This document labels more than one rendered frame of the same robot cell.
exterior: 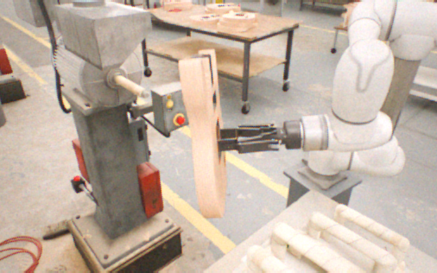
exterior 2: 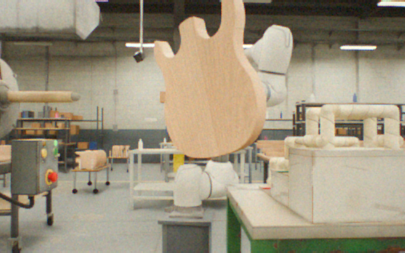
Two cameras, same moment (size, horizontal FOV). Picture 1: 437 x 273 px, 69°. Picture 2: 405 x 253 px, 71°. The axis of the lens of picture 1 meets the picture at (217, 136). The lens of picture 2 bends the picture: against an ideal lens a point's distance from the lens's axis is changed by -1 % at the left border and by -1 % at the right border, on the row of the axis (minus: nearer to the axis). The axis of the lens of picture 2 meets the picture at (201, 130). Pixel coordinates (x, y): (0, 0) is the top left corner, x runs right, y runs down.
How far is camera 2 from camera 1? 0.89 m
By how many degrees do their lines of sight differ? 57
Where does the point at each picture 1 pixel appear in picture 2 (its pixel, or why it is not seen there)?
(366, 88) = (288, 45)
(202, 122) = (239, 42)
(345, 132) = (277, 82)
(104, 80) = not seen: outside the picture
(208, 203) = (262, 107)
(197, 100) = (241, 18)
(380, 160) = (229, 176)
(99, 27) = not seen: outside the picture
